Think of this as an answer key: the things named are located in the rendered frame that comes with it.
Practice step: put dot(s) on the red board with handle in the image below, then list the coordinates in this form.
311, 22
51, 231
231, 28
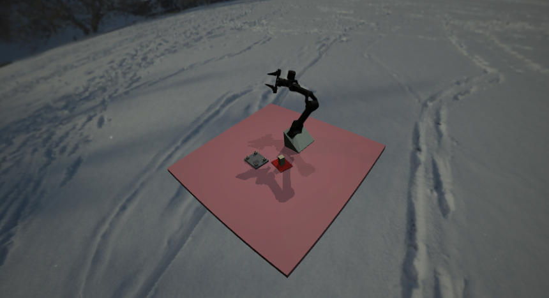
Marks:
281, 163

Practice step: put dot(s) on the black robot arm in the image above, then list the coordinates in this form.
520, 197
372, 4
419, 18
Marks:
310, 106

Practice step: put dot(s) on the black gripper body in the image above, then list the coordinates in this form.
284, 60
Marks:
279, 81

